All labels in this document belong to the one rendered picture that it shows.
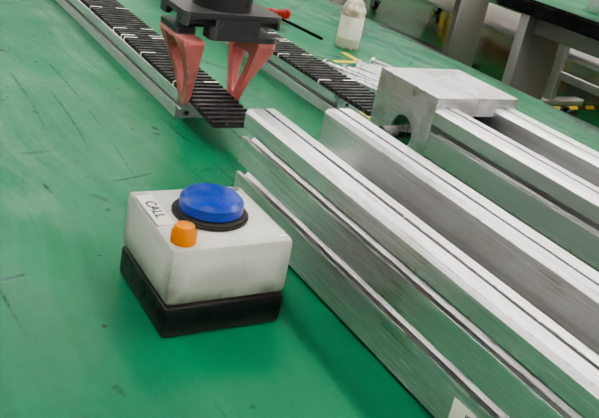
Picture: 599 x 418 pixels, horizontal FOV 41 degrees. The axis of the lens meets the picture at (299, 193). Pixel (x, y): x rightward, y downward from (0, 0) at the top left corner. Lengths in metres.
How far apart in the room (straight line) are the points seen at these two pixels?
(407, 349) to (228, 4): 0.40
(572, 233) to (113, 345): 0.34
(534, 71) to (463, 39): 1.09
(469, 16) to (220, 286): 3.16
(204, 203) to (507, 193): 0.28
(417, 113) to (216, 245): 0.33
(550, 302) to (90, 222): 0.32
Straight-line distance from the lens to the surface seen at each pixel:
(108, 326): 0.50
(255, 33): 0.78
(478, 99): 0.77
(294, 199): 0.57
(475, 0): 3.59
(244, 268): 0.48
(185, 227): 0.46
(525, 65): 2.52
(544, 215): 0.65
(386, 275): 0.49
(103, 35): 1.07
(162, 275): 0.48
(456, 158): 0.72
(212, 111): 0.78
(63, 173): 0.68
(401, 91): 0.77
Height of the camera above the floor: 1.06
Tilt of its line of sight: 23 degrees down
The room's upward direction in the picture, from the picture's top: 11 degrees clockwise
